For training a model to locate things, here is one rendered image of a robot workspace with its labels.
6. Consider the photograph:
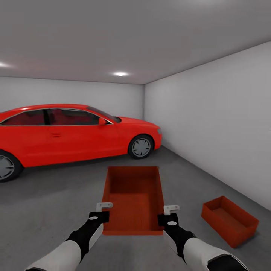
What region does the storage box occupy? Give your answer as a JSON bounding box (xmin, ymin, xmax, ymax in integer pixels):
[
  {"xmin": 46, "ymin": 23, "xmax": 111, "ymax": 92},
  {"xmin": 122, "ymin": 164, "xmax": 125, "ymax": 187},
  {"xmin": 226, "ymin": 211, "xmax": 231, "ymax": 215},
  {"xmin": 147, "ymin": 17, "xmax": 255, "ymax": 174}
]
[
  {"xmin": 201, "ymin": 196, "xmax": 259, "ymax": 248},
  {"xmin": 102, "ymin": 166, "xmax": 165, "ymax": 235}
]

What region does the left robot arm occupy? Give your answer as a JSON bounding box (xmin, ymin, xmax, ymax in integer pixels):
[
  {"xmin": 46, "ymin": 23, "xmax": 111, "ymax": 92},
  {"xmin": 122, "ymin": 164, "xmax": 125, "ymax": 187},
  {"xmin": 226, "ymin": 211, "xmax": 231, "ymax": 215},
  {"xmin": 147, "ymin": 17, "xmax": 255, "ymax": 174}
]
[{"xmin": 24, "ymin": 202, "xmax": 113, "ymax": 271}]

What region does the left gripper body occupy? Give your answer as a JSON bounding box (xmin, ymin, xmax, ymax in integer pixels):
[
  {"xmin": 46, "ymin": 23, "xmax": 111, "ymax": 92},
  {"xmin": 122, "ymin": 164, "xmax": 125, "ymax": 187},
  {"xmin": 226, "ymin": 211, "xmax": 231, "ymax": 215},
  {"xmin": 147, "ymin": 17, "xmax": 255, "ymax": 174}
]
[{"xmin": 89, "ymin": 211, "xmax": 110, "ymax": 223}]

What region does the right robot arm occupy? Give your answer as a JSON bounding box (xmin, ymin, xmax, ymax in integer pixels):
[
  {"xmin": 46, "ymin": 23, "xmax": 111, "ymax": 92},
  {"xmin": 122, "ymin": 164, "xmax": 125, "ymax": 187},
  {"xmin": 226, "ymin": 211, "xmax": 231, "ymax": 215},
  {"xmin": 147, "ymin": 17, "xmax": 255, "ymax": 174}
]
[{"xmin": 157, "ymin": 205, "xmax": 248, "ymax": 271}]

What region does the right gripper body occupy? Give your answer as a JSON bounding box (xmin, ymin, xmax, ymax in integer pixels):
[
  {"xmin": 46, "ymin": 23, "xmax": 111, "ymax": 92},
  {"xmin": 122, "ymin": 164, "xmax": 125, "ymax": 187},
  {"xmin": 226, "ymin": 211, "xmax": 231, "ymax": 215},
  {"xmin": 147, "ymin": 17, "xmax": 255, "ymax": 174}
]
[{"xmin": 157, "ymin": 213, "xmax": 179, "ymax": 226}]

